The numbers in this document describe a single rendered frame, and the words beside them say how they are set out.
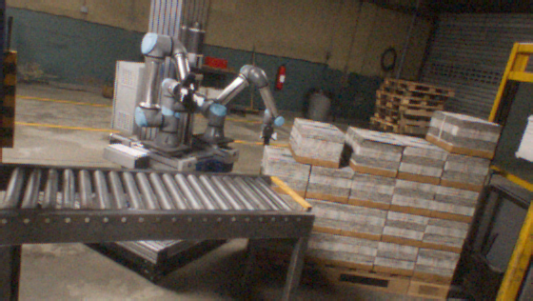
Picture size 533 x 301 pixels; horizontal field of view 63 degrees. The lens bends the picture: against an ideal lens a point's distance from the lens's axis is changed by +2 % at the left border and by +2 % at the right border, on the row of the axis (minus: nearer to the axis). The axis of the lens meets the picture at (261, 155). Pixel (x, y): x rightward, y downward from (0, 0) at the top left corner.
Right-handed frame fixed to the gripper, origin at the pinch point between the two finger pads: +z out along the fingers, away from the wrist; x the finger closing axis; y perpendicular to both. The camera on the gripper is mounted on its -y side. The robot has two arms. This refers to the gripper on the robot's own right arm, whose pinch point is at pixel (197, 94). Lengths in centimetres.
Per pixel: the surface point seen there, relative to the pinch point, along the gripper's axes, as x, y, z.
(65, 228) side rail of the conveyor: 54, 55, 30
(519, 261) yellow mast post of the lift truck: -216, 52, 79
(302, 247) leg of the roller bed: -48, 55, 50
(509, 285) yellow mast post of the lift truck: -217, 70, 79
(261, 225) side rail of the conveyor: -23, 46, 46
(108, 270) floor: 1, 125, -52
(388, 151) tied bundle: -138, 8, 13
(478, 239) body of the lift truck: -259, 61, 32
